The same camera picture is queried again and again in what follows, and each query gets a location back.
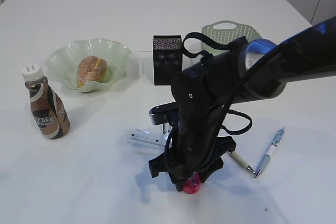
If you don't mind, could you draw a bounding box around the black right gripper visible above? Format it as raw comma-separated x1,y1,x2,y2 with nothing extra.
149,107,236,191

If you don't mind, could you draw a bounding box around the pink pencil sharpener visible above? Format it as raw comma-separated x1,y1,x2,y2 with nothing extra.
183,172,201,194

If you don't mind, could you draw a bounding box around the sugared bread bun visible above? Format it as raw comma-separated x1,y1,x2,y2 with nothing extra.
77,56,108,88

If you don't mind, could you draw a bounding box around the brown coffee bottle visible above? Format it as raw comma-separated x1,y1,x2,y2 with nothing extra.
22,64,70,140

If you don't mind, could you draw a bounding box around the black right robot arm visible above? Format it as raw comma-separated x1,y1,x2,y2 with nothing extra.
149,18,335,191

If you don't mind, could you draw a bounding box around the cream barrel pen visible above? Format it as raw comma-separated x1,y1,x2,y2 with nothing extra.
229,151,255,174

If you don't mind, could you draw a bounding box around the white blue pen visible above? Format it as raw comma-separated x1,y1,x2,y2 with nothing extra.
254,127,285,178

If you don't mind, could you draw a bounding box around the black mesh pen holder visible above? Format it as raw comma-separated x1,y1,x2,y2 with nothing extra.
153,35,183,86

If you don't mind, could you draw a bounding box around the green woven plastic basket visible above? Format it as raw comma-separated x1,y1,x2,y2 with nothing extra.
202,20,261,45

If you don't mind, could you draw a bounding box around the green wavy glass plate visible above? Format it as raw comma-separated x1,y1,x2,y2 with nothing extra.
45,38,131,93

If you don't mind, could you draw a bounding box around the clear plastic ruler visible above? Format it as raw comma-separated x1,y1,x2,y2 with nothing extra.
128,129,168,147

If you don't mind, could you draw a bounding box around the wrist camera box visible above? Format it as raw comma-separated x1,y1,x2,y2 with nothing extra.
149,102,180,132

